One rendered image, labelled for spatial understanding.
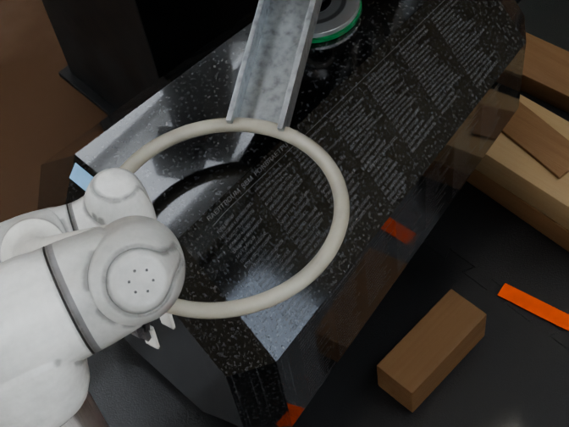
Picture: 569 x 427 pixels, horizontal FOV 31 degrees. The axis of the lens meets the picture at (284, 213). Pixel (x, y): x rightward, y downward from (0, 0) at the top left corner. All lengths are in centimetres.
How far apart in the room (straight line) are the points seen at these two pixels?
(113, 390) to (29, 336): 178
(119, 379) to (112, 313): 181
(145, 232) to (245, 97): 110
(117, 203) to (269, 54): 70
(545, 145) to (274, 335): 111
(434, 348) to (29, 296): 172
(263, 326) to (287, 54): 57
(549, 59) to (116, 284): 243
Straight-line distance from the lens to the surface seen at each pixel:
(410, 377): 266
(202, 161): 219
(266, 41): 223
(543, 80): 328
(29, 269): 113
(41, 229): 164
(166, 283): 108
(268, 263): 217
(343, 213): 194
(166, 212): 213
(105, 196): 164
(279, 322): 218
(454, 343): 270
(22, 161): 343
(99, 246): 110
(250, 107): 217
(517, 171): 291
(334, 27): 236
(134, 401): 286
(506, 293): 291
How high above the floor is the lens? 253
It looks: 55 degrees down
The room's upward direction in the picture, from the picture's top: 11 degrees counter-clockwise
